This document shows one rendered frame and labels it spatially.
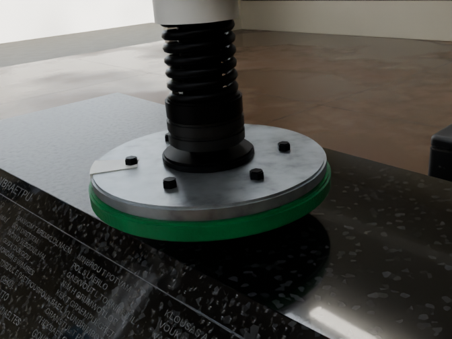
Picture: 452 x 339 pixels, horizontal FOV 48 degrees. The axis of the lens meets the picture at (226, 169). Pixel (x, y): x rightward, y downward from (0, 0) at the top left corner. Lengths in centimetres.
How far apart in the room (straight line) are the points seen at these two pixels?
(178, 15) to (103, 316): 25
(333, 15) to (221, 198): 774
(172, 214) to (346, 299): 14
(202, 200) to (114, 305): 13
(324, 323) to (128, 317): 17
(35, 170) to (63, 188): 8
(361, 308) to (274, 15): 861
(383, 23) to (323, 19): 104
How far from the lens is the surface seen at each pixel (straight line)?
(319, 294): 37
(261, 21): 913
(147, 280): 43
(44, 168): 67
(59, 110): 96
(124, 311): 44
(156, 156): 48
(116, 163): 47
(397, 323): 35
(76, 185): 59
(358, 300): 37
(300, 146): 48
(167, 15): 41
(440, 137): 97
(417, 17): 733
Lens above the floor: 104
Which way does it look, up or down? 22 degrees down
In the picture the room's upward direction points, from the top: 4 degrees counter-clockwise
